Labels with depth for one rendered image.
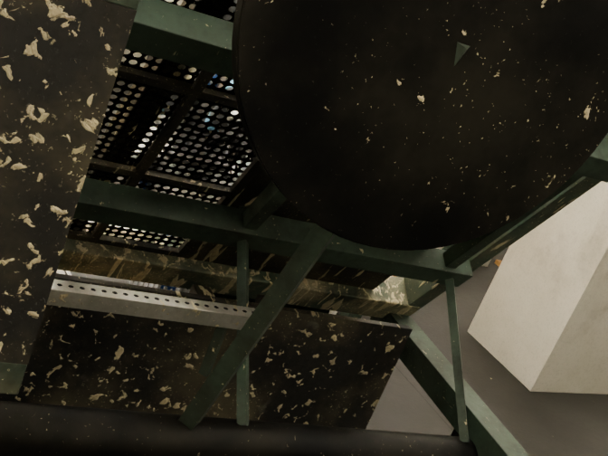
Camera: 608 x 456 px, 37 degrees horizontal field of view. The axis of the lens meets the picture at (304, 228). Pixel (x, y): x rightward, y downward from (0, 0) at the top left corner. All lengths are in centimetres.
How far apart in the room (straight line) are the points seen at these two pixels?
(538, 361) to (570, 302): 38
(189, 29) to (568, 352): 374
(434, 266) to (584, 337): 251
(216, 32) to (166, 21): 11
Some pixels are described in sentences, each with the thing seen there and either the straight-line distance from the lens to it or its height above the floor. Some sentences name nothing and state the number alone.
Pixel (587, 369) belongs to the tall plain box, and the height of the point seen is 17.
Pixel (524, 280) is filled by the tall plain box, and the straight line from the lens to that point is 525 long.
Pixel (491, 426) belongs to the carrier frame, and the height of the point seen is 79.
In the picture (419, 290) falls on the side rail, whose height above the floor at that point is 92.
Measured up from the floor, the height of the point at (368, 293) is 86.
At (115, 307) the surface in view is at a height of 100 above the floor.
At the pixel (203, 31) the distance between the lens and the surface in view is 185.
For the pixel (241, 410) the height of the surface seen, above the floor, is 75.
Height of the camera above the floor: 197
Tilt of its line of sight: 19 degrees down
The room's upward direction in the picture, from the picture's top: 22 degrees clockwise
